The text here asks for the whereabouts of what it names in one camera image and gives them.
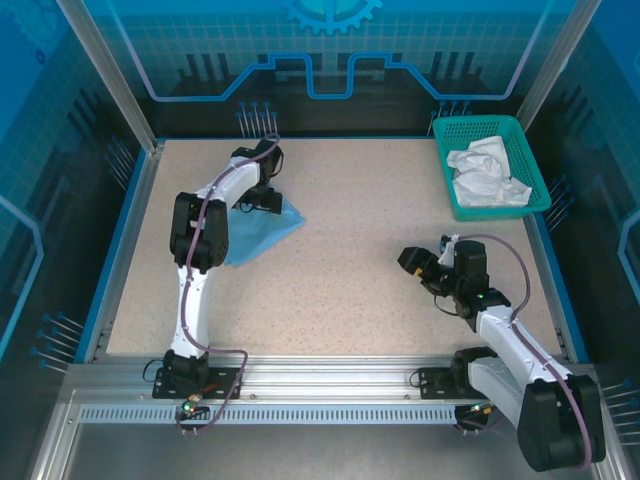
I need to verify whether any light blue t-shirt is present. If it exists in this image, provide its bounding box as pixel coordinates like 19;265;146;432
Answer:
222;192;307;269

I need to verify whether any white crumpled t-shirt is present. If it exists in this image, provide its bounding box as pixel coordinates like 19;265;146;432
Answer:
446;134;533;210

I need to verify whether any green plastic basket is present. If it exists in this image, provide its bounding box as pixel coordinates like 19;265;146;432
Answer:
432;114;553;223

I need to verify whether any metal front panel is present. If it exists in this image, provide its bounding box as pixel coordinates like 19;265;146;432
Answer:
27;399;621;480

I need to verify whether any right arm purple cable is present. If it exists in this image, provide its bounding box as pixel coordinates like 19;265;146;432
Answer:
452;234;596;471

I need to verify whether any aluminium side rail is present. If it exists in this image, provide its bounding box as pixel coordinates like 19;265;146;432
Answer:
522;217;576;364
82;142;166;364

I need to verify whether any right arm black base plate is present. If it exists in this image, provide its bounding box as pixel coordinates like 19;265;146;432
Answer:
417;367;459;401

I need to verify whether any aluminium mounting rail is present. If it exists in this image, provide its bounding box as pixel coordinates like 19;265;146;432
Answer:
64;353;596;401

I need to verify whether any slotted cable duct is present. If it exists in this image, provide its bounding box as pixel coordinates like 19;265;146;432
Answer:
79;403;464;426

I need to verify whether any aluminium frame post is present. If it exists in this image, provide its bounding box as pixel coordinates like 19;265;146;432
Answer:
54;0;166;154
514;0;601;137

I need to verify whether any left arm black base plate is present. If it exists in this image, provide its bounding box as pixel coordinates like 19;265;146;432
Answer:
152;363;245;401

